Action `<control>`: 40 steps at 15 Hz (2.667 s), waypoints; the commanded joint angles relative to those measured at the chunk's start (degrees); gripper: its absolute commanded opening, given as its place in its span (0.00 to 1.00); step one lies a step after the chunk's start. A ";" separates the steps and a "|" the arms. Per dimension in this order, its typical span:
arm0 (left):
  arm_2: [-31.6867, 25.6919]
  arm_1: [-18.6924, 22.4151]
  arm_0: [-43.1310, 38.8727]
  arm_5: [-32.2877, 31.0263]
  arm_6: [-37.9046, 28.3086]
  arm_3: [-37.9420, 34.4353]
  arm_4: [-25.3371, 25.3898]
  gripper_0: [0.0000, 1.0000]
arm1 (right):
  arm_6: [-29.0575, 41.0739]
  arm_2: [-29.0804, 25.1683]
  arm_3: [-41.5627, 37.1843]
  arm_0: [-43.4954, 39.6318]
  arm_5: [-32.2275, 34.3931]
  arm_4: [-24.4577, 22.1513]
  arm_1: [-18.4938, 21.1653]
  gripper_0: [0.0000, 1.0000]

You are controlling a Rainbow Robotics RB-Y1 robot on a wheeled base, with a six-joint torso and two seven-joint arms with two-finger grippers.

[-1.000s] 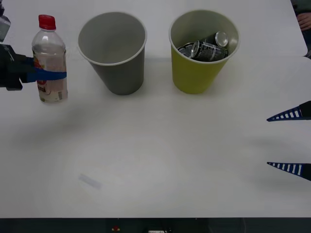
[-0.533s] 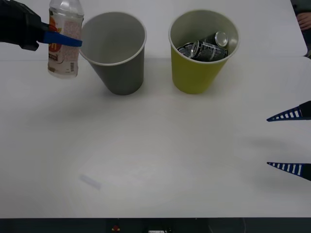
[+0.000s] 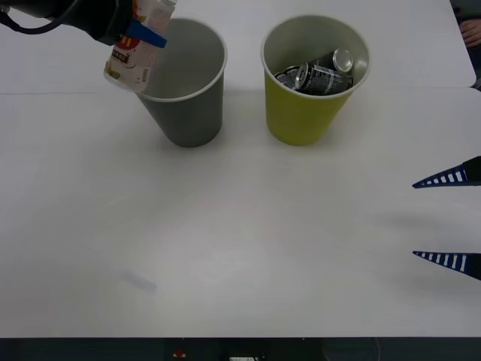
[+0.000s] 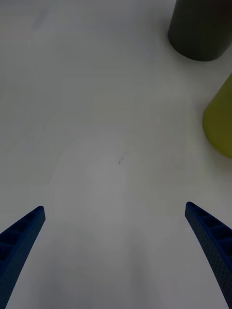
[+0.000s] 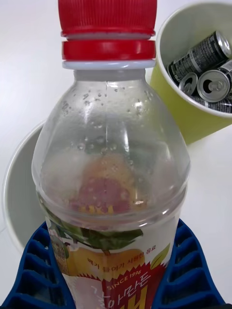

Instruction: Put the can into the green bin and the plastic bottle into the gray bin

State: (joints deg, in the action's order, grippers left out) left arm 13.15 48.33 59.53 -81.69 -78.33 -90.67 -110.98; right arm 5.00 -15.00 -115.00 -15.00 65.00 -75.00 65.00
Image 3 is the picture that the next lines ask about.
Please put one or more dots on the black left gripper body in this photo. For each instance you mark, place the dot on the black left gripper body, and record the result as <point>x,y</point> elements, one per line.
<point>111,20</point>

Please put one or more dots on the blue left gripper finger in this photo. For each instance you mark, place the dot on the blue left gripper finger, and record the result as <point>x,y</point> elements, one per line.
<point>146,34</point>

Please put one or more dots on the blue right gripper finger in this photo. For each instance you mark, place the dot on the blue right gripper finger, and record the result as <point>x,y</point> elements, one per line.
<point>469,173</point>
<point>471,265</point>

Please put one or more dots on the clear bottle with red cap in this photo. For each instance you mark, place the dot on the clear bottle with red cap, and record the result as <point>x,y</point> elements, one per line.
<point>131,64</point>

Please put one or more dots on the person's hand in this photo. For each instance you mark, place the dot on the person's hand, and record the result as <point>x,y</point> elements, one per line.
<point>472,33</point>

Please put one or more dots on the grey plastic bin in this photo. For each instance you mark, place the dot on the grey plastic bin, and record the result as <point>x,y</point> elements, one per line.
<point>188,113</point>

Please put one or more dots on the black drink can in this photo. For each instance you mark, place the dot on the black drink can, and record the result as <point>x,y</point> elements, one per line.
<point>342,60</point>
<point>285,78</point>
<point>325,80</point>

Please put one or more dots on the yellow-green plastic bin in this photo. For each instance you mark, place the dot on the yellow-green plastic bin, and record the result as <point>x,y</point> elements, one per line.
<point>300,116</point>

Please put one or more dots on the black robot torso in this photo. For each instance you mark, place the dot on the black robot torso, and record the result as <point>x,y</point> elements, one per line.
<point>112,349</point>

